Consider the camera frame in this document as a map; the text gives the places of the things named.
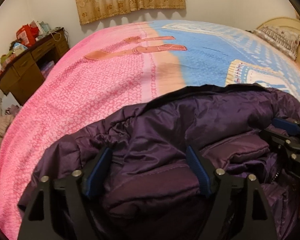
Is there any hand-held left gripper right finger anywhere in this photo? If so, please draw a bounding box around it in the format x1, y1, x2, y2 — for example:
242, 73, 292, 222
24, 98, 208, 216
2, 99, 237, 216
186, 145, 282, 240

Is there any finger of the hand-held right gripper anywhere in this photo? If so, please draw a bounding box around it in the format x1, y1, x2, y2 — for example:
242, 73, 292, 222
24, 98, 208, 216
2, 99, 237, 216
272, 118, 300, 136
261, 128, 299, 161

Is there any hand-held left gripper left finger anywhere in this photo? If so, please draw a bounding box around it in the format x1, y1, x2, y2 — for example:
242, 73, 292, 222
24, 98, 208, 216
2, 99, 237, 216
17, 146, 113, 240

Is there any purple quilted jacket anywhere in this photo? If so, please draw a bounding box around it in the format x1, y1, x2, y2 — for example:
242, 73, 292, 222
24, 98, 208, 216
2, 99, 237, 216
17, 84, 300, 240

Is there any pile of pale clothes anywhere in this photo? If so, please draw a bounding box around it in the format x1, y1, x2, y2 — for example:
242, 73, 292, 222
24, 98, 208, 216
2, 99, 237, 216
0, 104, 23, 148

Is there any grey patterned pillow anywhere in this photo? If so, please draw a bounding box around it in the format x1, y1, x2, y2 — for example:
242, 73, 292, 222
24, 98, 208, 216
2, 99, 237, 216
251, 26, 300, 61

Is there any pink and blue printed bedsheet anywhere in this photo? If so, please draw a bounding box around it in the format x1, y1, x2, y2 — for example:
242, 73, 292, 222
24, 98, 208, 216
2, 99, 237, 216
0, 20, 300, 233

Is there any stack of colourful boxes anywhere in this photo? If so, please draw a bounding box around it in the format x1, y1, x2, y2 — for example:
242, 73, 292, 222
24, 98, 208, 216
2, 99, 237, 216
40, 61, 57, 77

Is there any brown wooden desk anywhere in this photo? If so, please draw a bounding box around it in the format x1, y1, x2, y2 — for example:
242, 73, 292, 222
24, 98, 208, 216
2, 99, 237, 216
0, 28, 70, 106

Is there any green cloth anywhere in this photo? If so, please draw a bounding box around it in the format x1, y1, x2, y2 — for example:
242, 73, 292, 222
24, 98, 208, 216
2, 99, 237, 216
1, 52, 15, 63

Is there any red gift bag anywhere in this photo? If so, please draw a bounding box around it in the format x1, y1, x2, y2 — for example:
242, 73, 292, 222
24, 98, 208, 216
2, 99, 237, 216
16, 24, 37, 43

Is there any beige patterned window curtain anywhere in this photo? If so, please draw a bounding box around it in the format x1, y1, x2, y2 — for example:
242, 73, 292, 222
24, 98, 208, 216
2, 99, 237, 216
73, 0, 186, 26

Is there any cream wooden bed frame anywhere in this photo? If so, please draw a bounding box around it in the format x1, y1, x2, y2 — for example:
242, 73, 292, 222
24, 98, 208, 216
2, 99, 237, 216
255, 17, 300, 69

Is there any white cable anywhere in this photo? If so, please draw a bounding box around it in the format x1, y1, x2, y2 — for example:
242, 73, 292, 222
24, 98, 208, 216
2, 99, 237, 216
49, 29, 62, 42

